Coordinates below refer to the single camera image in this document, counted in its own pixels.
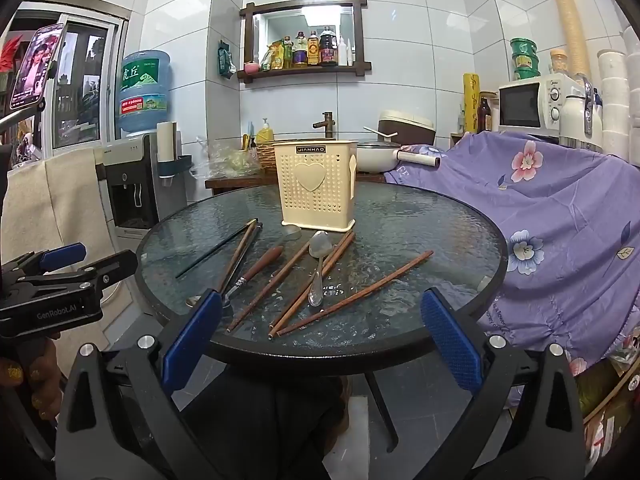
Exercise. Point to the purple label oil bottle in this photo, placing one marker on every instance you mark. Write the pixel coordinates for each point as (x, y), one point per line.
(300, 52)

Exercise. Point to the water dispenser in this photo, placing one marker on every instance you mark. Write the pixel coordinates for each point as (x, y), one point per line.
(135, 185)

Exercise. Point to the black chopstick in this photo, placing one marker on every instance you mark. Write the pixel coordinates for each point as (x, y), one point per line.
(215, 249)

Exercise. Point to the dark brown chopstick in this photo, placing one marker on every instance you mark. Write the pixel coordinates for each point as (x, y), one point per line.
(247, 255)

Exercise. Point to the tall stack of paper cups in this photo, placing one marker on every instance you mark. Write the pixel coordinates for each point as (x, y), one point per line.
(570, 25)

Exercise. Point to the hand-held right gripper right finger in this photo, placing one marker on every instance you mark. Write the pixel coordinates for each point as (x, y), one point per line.
(450, 345)

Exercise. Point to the wooden counter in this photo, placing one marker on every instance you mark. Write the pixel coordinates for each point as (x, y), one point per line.
(240, 184)

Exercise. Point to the white thermos jug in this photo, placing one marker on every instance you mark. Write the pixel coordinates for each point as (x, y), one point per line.
(580, 120)

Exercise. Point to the wicker basket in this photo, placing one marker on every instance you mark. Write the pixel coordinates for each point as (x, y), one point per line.
(265, 155)

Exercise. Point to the person's left hand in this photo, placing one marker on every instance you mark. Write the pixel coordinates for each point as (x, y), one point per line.
(42, 385)

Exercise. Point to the green hanging packet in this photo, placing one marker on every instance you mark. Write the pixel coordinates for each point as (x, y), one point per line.
(226, 60)

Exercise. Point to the green label bottle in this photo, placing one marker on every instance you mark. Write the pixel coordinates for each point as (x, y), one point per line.
(287, 55)

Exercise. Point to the small metal spoon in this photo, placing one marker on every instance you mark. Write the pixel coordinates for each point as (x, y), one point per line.
(192, 302)

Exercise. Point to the pink cup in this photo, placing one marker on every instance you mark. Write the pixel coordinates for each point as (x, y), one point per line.
(251, 67)

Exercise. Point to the window frame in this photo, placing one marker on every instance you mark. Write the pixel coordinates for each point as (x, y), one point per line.
(85, 80)

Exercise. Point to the cream perforated utensil holder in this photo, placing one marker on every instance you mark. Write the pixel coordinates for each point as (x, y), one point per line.
(315, 195)

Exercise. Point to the teal roll holder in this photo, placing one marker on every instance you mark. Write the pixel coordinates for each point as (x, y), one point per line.
(180, 164)

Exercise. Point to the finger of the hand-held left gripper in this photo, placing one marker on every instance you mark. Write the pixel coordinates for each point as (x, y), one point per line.
(112, 265)
(62, 255)

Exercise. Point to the stacks of white cups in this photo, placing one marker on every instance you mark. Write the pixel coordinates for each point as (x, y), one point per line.
(617, 105)

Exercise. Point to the beige towel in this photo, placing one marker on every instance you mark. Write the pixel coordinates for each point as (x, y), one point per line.
(55, 200)

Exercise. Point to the yellow label oil bottle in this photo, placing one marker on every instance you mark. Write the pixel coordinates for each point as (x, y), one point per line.
(313, 50)

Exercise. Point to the small white bottle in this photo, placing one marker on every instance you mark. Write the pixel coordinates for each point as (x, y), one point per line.
(461, 120)

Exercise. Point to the jar with yellow lid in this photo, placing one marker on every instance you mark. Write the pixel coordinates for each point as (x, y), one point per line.
(560, 62)

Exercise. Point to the white microwave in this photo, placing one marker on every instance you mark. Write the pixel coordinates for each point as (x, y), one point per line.
(525, 105)

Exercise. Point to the smartphone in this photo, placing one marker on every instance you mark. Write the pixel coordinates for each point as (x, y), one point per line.
(36, 67)

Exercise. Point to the dark soy sauce bottle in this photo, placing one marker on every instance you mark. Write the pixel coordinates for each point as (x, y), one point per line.
(328, 47)

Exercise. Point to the white squeeze bottle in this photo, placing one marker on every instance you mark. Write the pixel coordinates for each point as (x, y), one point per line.
(342, 52)

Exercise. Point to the brown white rice cooker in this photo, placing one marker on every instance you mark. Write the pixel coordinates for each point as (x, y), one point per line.
(405, 127)

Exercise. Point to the green instant noodle bowl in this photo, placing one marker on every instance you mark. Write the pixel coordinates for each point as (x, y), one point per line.
(526, 61)
(523, 46)
(525, 73)

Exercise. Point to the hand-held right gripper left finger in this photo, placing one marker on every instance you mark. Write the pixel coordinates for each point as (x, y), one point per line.
(192, 340)

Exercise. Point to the yellow roll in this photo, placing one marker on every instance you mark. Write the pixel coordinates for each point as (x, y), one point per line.
(471, 102)

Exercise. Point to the bronze faucet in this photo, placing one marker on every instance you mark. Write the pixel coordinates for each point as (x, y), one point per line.
(327, 122)

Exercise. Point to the brown glass bottle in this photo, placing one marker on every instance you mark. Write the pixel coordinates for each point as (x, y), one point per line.
(484, 115)

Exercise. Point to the white ladle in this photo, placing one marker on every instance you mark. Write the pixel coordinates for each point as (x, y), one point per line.
(380, 132)

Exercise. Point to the clutter under cloth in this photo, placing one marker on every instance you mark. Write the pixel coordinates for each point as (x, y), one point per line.
(610, 395)

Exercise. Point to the purple floral cloth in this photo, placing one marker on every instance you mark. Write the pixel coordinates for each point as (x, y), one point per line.
(550, 220)

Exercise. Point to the yellow soap dispenser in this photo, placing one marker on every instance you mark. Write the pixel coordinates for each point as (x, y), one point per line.
(265, 132)

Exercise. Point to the yellow seasoning packet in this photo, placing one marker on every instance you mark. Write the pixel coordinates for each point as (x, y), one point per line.
(276, 55)

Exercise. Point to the blue water jug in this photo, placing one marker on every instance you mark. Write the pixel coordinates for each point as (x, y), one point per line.
(145, 90)

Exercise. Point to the wooden framed wall shelf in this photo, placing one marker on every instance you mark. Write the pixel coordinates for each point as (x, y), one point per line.
(300, 5)

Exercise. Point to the clear plastic bag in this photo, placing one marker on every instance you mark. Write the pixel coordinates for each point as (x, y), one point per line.
(230, 160)

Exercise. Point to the clear plastic spoon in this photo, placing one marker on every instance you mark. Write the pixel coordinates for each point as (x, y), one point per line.
(292, 232)

